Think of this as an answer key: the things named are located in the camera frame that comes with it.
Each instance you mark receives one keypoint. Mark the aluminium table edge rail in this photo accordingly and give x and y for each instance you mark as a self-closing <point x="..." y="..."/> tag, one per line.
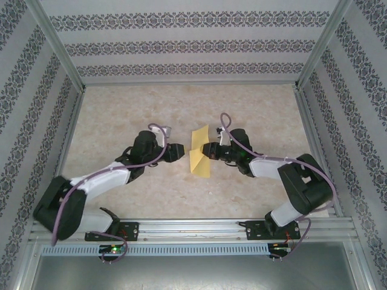
<point x="67" y="142"/>
<point x="311" y="130"/>

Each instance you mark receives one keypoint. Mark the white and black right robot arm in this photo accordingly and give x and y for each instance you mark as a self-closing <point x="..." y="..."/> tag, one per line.
<point x="264" y="167"/>

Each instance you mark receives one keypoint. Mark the right control board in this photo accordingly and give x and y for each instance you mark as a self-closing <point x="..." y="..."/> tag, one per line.
<point x="281" y="247"/>

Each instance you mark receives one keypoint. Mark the thin aluminium wall strip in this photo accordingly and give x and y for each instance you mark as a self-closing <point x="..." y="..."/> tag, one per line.
<point x="190" y="83"/>

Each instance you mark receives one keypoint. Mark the aluminium mounting rail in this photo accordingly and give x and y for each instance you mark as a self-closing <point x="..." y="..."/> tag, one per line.
<point x="193" y="226"/>

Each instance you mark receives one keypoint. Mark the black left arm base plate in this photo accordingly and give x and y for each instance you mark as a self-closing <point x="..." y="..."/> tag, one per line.
<point x="133" y="231"/>

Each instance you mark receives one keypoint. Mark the left control board green LED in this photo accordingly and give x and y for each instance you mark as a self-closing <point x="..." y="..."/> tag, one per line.
<point x="113" y="249"/>

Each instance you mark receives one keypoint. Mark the aluminium frame post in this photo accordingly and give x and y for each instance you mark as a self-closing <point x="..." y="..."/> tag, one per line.
<point x="325" y="45"/>
<point x="57" y="45"/>

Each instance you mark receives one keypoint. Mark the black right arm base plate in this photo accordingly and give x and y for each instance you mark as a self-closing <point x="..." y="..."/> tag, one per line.
<point x="254" y="232"/>

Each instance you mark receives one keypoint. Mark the grey metal sheet panel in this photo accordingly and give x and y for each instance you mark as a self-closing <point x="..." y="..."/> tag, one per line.
<point x="193" y="272"/>

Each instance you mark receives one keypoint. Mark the yellow paper sheet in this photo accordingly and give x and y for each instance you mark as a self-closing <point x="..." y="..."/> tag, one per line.
<point x="201" y="166"/>

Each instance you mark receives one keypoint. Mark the aluminium frame bar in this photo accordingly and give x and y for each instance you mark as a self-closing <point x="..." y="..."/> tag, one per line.
<point x="361" y="266"/>
<point x="27" y="266"/>

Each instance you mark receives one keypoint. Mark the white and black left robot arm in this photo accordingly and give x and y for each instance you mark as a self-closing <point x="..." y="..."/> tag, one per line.
<point x="106" y="178"/>

